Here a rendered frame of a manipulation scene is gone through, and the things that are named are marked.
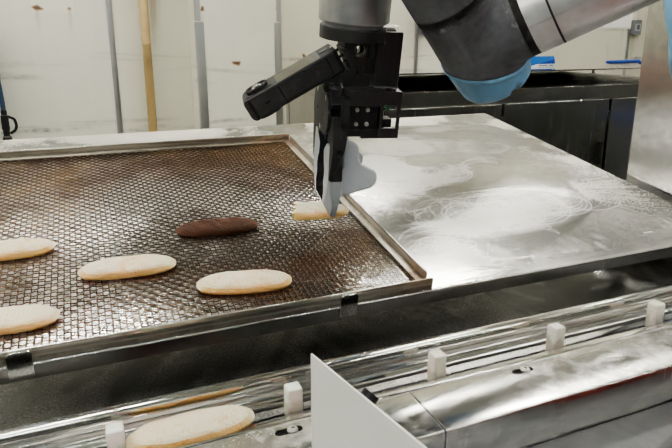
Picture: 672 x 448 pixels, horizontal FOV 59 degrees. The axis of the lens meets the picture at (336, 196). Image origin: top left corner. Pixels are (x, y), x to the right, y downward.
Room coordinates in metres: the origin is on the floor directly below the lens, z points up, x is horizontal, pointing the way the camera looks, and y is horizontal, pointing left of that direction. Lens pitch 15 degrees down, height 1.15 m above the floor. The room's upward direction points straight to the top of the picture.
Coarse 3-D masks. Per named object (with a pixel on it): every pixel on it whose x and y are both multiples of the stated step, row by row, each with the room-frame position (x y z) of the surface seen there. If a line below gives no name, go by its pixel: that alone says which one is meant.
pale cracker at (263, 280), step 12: (216, 276) 0.58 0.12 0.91; (228, 276) 0.58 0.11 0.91; (240, 276) 0.58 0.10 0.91; (252, 276) 0.58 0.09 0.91; (264, 276) 0.58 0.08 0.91; (276, 276) 0.59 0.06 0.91; (288, 276) 0.59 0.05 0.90; (204, 288) 0.56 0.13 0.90; (216, 288) 0.56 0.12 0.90; (228, 288) 0.56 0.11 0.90; (240, 288) 0.56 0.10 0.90; (252, 288) 0.57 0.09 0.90; (264, 288) 0.57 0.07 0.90; (276, 288) 0.57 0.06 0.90
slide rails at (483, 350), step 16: (592, 320) 0.60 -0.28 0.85; (608, 320) 0.60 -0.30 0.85; (624, 320) 0.60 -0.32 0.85; (640, 320) 0.60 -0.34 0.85; (512, 336) 0.56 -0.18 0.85; (528, 336) 0.56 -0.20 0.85; (544, 336) 0.56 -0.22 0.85; (608, 336) 0.56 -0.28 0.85; (448, 352) 0.53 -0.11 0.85; (464, 352) 0.53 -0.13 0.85; (480, 352) 0.53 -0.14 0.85; (496, 352) 0.53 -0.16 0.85; (544, 352) 0.53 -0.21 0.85; (384, 368) 0.50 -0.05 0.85; (400, 368) 0.50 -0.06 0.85; (416, 368) 0.50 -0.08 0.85; (480, 368) 0.50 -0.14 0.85; (304, 384) 0.47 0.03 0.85; (352, 384) 0.47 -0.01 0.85; (368, 384) 0.47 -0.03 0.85; (416, 384) 0.47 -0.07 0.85; (240, 400) 0.45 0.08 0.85; (256, 400) 0.45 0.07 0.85; (272, 400) 0.45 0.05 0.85; (304, 400) 0.45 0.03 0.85; (160, 416) 0.42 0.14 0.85; (288, 416) 0.42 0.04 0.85; (96, 432) 0.40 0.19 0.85; (128, 432) 0.40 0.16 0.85
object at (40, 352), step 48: (144, 144) 0.96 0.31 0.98; (192, 144) 0.99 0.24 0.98; (240, 144) 1.01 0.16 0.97; (288, 144) 1.02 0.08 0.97; (0, 192) 0.76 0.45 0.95; (48, 192) 0.78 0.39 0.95; (96, 192) 0.78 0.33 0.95; (144, 192) 0.80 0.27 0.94; (192, 192) 0.80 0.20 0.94; (288, 192) 0.83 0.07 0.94; (144, 240) 0.66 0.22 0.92; (192, 240) 0.67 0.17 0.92; (288, 240) 0.69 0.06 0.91; (384, 240) 0.69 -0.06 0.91; (96, 288) 0.56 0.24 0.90; (192, 288) 0.57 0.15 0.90; (288, 288) 0.58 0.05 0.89; (384, 288) 0.57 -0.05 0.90; (48, 336) 0.48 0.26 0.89; (96, 336) 0.47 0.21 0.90; (144, 336) 0.48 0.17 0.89
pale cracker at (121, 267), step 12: (96, 264) 0.59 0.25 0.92; (108, 264) 0.59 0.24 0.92; (120, 264) 0.59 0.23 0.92; (132, 264) 0.59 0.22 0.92; (144, 264) 0.59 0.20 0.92; (156, 264) 0.60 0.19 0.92; (168, 264) 0.60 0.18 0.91; (84, 276) 0.57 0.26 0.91; (96, 276) 0.57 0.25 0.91; (108, 276) 0.57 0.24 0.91; (120, 276) 0.58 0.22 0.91; (132, 276) 0.58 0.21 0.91
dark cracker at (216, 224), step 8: (184, 224) 0.69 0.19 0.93; (192, 224) 0.69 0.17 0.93; (200, 224) 0.69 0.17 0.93; (208, 224) 0.69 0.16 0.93; (216, 224) 0.69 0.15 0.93; (224, 224) 0.69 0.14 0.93; (232, 224) 0.70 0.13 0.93; (240, 224) 0.70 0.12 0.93; (248, 224) 0.70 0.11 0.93; (256, 224) 0.71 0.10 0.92; (184, 232) 0.68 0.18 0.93; (192, 232) 0.68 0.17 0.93; (200, 232) 0.68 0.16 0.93; (208, 232) 0.68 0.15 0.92; (216, 232) 0.68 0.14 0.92; (224, 232) 0.68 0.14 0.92; (232, 232) 0.69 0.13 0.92; (240, 232) 0.69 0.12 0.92
